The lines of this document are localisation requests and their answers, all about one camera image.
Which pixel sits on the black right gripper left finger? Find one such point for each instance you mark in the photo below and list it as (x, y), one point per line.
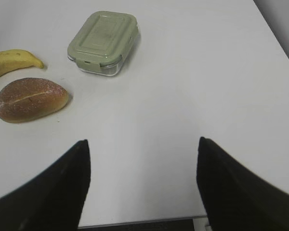
(54, 199)

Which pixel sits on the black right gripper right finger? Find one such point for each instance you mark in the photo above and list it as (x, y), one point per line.
(236, 199)

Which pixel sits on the brown bread roll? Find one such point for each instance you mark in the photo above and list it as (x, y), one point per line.
(31, 98)

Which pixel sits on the yellow banana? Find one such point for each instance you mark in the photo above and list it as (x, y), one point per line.
(11, 60)

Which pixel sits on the green lid glass lunch box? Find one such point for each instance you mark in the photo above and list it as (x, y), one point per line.
(104, 42)

